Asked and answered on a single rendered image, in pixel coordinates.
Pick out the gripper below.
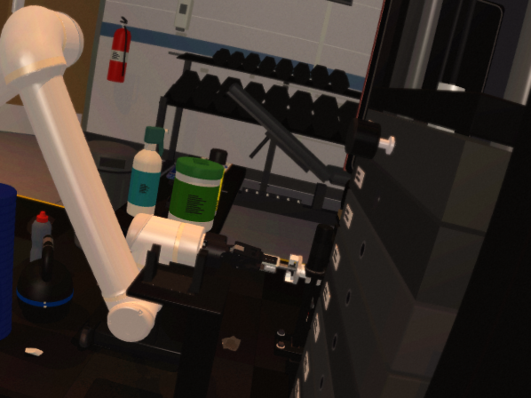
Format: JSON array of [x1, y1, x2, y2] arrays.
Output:
[[202, 232, 267, 271]]

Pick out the black weight stack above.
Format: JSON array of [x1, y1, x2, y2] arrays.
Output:
[[289, 109, 518, 398]]

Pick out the black white selector pin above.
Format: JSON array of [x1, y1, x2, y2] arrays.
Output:
[[345, 117, 396, 159]]

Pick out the green wipes canister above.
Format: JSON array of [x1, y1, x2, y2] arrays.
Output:
[[167, 155, 226, 234]]

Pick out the dark grey incline bench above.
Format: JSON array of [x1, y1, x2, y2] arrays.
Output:
[[226, 82, 354, 218]]

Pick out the white teal spray bottle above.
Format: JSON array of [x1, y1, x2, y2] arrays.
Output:
[[125, 125, 168, 218]]

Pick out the grey waste bin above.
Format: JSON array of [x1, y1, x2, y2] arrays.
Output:
[[85, 139, 135, 209]]

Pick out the black dumbbell rack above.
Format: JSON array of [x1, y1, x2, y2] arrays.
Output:
[[155, 48, 367, 167]]

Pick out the black kettlebell blue band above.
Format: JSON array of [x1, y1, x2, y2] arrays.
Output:
[[16, 235, 75, 326]]

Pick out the grey bottle red cap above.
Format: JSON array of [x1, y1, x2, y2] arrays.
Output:
[[28, 211, 53, 263]]

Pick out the red fire extinguisher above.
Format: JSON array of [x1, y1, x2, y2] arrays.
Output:
[[106, 16, 132, 84]]

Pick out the blue foam roller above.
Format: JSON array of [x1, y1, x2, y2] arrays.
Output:
[[0, 182, 18, 342]]

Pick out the brown door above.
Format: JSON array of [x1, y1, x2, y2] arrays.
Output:
[[0, 0, 104, 107]]

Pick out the black leg extension seat frame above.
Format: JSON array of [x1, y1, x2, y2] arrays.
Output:
[[78, 239, 333, 398]]

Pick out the white wall dispenser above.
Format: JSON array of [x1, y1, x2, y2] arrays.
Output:
[[174, 0, 195, 33]]

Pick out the black machine frame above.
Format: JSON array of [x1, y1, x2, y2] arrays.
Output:
[[343, 0, 531, 398]]

